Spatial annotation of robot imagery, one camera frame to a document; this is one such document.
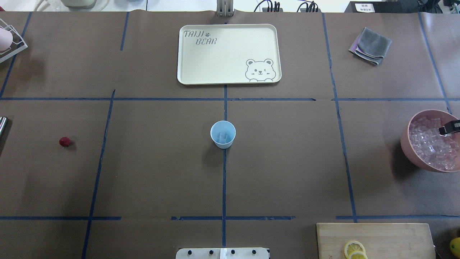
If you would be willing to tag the grey folded cloth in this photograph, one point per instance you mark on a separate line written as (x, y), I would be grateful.
(370, 46)

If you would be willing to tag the aluminium frame post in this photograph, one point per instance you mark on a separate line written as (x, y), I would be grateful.
(225, 8)

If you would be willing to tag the white cup rack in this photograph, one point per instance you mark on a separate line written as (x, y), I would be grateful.
(16, 47)

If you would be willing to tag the lemon slices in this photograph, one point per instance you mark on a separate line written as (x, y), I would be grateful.
(354, 250)

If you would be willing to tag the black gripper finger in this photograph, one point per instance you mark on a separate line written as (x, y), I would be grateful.
(451, 127)

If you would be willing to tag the pink cup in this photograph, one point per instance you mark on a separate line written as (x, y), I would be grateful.
(6, 39)

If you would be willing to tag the white camera pole mount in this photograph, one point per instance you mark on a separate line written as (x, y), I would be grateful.
(224, 253)

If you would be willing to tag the wooden cutting board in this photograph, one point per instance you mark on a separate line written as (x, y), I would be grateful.
(380, 240)

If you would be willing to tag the steel muddler with black tip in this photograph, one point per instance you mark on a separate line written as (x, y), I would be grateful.
(3, 124)

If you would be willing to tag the cream bear tray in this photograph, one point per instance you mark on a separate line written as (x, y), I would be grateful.
(228, 54)

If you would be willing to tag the ice cube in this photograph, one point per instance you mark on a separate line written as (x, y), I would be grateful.
(223, 138)

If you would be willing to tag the yellow lemons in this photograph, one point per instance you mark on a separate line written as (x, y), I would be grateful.
(455, 247)

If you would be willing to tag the red strawberry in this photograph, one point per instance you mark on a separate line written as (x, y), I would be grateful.
(65, 142)

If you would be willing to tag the light blue plastic cup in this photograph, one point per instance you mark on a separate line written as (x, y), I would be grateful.
(223, 126)

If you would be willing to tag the pink bowl of ice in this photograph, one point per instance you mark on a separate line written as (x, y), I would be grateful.
(425, 148)

